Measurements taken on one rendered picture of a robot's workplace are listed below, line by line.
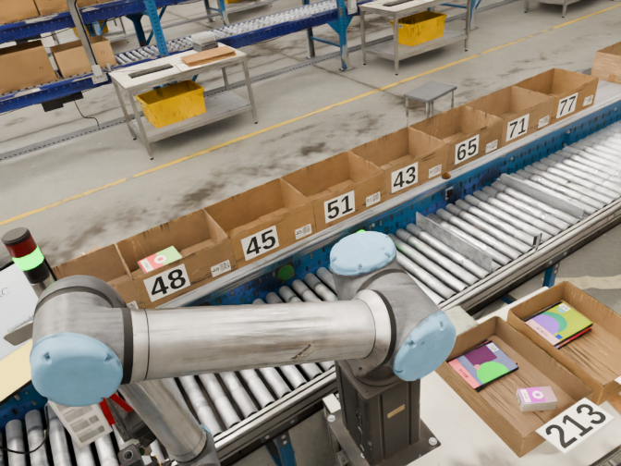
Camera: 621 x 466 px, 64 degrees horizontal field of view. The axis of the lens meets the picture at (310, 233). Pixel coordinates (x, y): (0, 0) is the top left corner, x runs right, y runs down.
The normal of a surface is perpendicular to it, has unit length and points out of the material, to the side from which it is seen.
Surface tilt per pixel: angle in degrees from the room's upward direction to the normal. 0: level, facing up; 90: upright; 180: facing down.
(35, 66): 90
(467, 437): 0
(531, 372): 0
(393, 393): 90
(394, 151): 89
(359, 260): 6
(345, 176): 90
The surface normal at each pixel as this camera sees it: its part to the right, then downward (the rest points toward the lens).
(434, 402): -0.12, -0.81
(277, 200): 0.51, 0.43
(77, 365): 0.26, 0.50
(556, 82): -0.84, 0.39
